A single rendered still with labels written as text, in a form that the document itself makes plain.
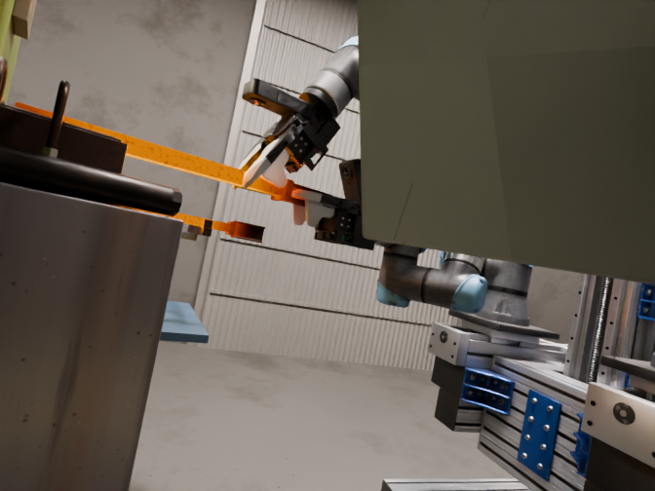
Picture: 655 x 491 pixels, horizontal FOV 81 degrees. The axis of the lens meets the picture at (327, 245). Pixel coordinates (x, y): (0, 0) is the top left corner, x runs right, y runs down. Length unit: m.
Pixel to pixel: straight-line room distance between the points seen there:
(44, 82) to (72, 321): 3.25
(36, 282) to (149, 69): 3.19
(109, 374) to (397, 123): 0.35
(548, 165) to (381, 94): 0.08
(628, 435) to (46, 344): 0.82
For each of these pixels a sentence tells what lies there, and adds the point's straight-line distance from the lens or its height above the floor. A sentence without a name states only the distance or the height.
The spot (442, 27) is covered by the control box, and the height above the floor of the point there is 1.01.
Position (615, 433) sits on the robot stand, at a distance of 0.87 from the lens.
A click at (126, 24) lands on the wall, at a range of 3.68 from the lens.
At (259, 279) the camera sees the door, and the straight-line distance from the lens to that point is 3.30.
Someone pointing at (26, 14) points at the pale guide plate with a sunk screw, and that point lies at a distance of 0.86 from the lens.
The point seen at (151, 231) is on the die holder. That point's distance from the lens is 0.41.
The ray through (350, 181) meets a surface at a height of 1.06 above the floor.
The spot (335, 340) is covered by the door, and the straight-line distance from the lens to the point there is 3.58.
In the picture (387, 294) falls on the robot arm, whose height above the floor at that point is 0.85.
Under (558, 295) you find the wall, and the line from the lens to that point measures 5.16.
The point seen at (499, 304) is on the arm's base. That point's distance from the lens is 1.24.
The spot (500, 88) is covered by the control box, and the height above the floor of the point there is 0.99.
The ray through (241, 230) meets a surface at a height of 0.93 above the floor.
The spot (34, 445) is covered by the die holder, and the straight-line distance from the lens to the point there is 0.46.
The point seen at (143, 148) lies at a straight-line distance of 0.57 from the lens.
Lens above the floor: 0.91
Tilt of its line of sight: 2 degrees up
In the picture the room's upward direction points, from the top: 11 degrees clockwise
